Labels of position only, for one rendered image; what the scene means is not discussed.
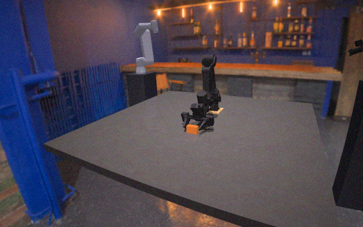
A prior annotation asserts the orange block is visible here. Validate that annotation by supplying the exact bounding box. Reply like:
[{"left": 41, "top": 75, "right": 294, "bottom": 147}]
[{"left": 186, "top": 124, "right": 199, "bottom": 135}]

